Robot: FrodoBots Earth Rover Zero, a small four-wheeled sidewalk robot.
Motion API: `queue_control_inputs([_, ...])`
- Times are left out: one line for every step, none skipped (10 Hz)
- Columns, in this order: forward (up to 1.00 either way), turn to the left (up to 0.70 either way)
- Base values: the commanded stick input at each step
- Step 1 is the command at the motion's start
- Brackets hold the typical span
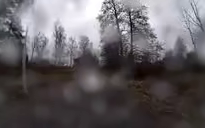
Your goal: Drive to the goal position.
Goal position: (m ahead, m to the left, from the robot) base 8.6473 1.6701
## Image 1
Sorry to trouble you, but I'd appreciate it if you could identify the tall bare tree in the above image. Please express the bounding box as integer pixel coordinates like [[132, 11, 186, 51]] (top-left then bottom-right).
[[123, 4, 166, 64], [97, 0, 131, 64]]

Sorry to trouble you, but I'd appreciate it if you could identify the row of bare trees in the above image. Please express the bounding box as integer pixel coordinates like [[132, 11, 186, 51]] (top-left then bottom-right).
[[29, 23, 98, 66]]

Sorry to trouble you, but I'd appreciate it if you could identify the pale birch trunk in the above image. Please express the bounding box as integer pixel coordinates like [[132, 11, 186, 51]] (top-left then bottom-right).
[[19, 28, 30, 95]]

